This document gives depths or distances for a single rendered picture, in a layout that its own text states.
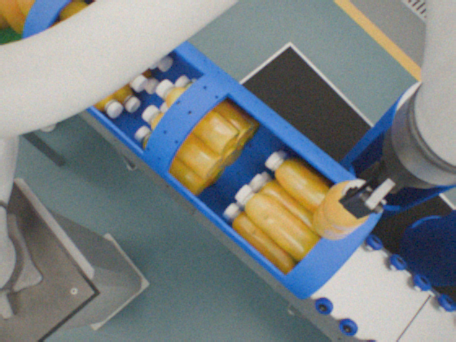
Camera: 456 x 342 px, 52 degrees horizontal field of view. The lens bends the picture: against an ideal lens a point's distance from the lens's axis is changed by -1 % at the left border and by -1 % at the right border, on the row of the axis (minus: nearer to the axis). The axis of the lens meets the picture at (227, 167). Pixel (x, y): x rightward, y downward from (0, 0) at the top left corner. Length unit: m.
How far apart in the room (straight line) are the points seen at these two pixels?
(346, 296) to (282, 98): 1.18
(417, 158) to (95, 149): 2.00
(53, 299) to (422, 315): 0.89
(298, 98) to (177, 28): 1.87
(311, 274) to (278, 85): 1.38
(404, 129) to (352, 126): 1.79
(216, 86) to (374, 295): 0.65
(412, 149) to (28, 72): 0.30
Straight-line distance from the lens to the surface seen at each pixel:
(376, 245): 1.22
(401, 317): 1.29
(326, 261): 0.94
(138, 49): 0.34
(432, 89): 0.35
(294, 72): 2.25
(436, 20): 0.36
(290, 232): 1.00
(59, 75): 0.34
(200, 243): 2.14
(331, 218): 0.72
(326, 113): 2.19
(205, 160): 1.02
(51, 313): 1.13
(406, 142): 0.41
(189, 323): 2.14
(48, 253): 1.15
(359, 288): 1.25
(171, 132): 0.98
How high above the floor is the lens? 2.13
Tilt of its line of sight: 75 degrees down
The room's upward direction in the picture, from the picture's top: 4 degrees clockwise
